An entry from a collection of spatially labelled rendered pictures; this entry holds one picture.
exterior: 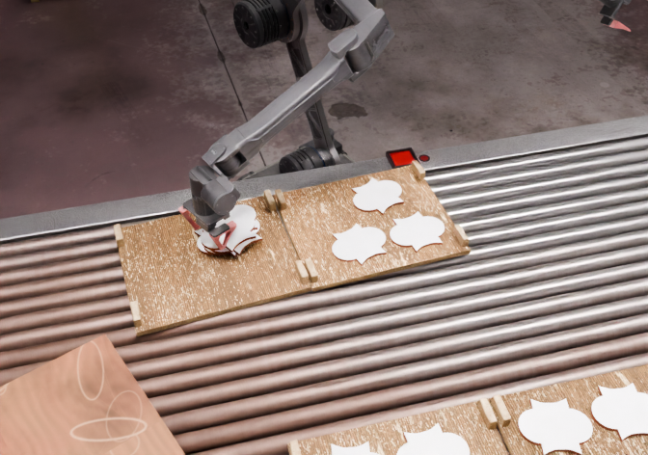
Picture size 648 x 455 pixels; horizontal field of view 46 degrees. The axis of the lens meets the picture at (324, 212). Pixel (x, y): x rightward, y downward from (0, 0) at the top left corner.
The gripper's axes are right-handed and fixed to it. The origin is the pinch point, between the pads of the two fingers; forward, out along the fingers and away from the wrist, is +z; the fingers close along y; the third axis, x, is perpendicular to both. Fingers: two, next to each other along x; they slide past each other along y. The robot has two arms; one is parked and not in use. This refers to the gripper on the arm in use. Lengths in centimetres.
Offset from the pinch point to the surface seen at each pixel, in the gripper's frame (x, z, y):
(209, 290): -8.0, 5.7, 9.4
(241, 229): 7.2, 0.5, 3.1
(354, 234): 28.9, 4.5, 20.5
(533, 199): 75, 7, 43
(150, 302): -19.9, 5.8, 2.8
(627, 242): 79, 7, 68
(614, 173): 101, 7, 52
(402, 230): 38.6, 4.5, 28.0
